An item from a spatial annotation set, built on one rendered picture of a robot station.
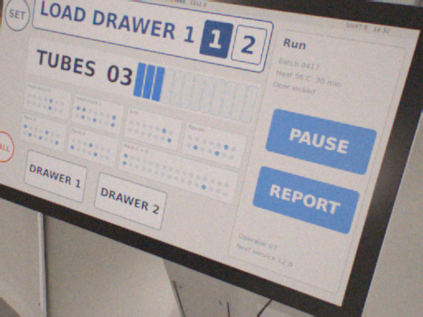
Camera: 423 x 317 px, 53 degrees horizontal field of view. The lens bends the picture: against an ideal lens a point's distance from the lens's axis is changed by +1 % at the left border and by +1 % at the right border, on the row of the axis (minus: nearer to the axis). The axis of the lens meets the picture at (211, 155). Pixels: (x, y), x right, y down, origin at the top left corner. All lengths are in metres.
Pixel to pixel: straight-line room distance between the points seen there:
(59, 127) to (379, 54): 0.37
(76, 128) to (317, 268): 0.32
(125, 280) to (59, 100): 1.14
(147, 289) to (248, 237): 1.14
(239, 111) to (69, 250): 1.38
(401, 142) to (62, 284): 1.43
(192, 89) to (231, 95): 0.04
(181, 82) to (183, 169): 0.10
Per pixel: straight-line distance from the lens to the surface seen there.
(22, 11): 0.60
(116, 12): 0.51
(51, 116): 0.56
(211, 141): 0.45
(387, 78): 0.42
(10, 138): 0.61
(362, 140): 0.42
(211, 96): 0.45
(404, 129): 0.42
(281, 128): 0.43
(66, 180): 0.55
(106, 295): 1.60
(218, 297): 0.84
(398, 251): 1.69
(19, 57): 0.59
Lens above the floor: 1.39
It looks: 47 degrees down
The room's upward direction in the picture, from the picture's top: 6 degrees counter-clockwise
